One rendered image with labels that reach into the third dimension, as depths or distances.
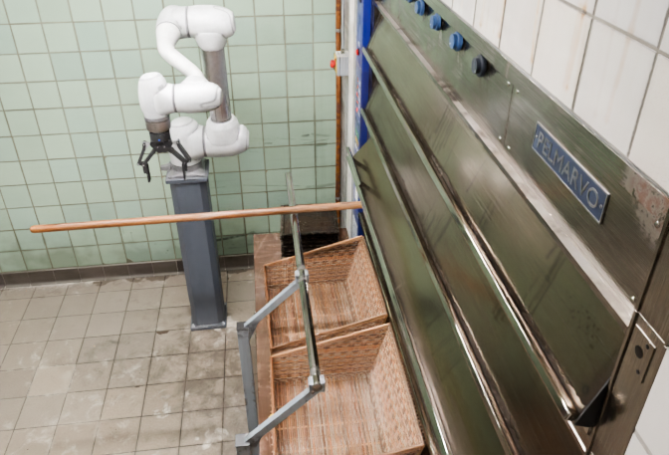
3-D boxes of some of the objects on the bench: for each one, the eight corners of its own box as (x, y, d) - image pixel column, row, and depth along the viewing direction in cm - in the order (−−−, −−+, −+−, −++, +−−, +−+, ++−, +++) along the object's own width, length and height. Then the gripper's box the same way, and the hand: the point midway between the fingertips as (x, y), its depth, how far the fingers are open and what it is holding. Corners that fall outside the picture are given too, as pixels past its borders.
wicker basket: (388, 370, 247) (392, 320, 233) (421, 499, 200) (428, 446, 185) (270, 381, 242) (265, 331, 228) (274, 516, 195) (269, 462, 180)
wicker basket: (362, 279, 297) (363, 233, 283) (387, 364, 250) (390, 314, 235) (263, 289, 291) (260, 242, 277) (270, 377, 244) (266, 327, 229)
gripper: (193, 122, 229) (200, 173, 240) (125, 126, 226) (135, 177, 237) (192, 131, 222) (199, 182, 233) (122, 134, 219) (132, 186, 231)
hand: (166, 177), depth 235 cm, fingers open, 13 cm apart
